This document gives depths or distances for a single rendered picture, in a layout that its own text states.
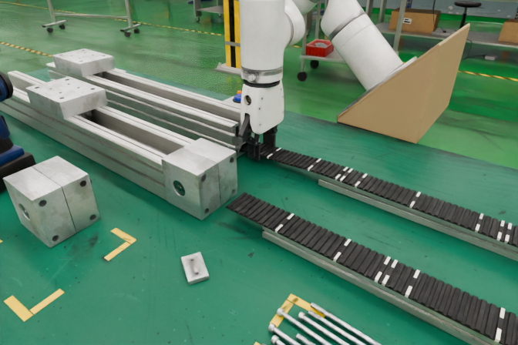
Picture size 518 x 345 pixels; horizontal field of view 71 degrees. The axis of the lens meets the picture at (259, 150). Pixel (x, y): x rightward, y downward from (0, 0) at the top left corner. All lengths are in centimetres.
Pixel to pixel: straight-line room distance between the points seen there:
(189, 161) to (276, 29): 28
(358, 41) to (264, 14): 42
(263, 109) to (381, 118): 36
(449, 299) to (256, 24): 52
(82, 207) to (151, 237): 13
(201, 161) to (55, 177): 23
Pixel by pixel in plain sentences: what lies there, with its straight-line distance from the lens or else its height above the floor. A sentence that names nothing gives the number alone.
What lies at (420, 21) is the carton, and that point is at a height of 35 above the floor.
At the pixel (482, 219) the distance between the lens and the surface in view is 69.
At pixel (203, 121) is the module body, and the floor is 85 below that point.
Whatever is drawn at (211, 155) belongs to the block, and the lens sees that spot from 65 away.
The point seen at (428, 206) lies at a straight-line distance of 69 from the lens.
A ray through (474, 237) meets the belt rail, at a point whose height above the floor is 79.
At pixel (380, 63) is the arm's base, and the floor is 93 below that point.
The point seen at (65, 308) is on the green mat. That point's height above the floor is 78.
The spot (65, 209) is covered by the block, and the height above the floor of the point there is 83.
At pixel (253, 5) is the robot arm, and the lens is 68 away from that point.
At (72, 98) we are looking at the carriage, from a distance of 91.
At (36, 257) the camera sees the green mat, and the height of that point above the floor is 78.
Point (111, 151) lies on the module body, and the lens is 80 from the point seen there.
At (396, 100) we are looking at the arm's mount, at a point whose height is 88.
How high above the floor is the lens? 120
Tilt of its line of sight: 29 degrees down
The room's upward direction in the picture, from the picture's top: straight up
